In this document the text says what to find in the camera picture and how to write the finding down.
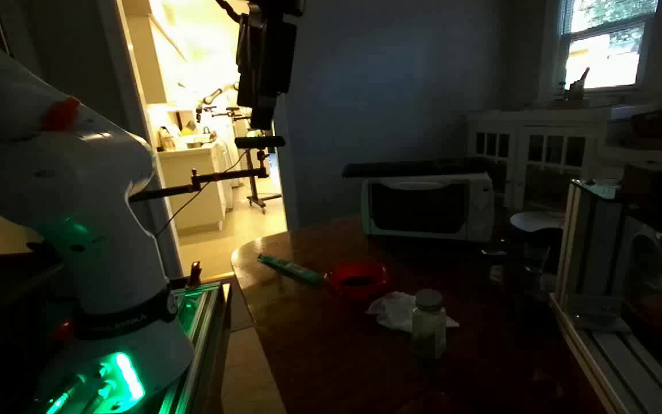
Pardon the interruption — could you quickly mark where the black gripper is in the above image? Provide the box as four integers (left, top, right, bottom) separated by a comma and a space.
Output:
233, 0, 306, 131

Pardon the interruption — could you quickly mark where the white kitchen counter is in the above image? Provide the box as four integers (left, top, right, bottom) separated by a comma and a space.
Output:
155, 141, 231, 236

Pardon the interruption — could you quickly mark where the red bowl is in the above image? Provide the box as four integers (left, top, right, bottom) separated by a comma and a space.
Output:
323, 260, 393, 303

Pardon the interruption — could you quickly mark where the white microwave oven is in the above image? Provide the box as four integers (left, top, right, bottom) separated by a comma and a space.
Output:
359, 170, 499, 245

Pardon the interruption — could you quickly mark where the white crumpled cloth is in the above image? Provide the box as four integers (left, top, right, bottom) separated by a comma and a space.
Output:
364, 291, 462, 337

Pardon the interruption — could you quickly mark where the small glass jar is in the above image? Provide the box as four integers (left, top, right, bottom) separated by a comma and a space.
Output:
409, 289, 449, 363

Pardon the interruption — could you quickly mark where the white glass-door cabinet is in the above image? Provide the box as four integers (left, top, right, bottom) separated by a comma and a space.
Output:
464, 105, 618, 214

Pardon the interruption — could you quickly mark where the white round lid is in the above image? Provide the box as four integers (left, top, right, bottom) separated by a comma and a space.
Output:
507, 209, 567, 236

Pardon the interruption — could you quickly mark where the small figurine on windowsill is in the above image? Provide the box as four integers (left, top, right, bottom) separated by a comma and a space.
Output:
563, 64, 592, 111

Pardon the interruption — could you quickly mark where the bright window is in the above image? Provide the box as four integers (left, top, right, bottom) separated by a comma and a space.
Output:
551, 0, 662, 93

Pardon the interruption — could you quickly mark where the white round appliance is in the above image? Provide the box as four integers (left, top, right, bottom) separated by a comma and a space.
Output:
618, 217, 662, 299

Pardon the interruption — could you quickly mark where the black bar camera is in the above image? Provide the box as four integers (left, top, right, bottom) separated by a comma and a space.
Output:
231, 134, 286, 153

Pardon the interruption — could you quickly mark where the black camera stand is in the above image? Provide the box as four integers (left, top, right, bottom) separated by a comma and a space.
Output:
128, 148, 286, 214

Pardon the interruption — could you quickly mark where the aluminium robot base mount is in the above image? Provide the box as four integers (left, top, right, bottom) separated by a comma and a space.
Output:
30, 278, 233, 414

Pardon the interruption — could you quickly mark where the aluminium extrusion frame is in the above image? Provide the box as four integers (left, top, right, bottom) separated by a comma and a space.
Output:
548, 177, 662, 414

